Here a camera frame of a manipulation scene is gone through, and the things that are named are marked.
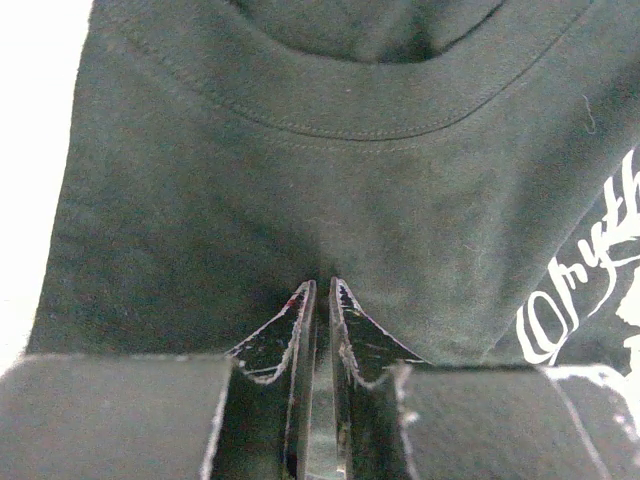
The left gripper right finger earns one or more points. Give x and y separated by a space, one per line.
399 417

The black printed t-shirt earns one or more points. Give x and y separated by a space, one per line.
469 168

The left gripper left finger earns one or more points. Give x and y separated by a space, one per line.
241 415

